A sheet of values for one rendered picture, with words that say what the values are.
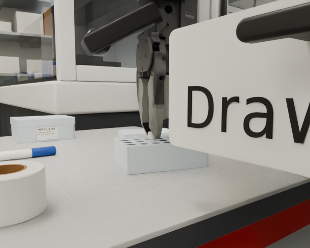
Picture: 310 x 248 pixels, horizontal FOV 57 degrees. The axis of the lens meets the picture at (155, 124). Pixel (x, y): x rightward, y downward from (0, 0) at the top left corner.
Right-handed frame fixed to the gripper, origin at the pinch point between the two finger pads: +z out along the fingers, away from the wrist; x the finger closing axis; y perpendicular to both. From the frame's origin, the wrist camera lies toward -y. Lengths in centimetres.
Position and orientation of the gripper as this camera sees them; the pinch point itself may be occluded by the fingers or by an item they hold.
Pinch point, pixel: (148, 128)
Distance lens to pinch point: 44.0
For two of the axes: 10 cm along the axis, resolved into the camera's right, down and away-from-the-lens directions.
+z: 0.0, 9.9, 1.1
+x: -3.3, -1.0, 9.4
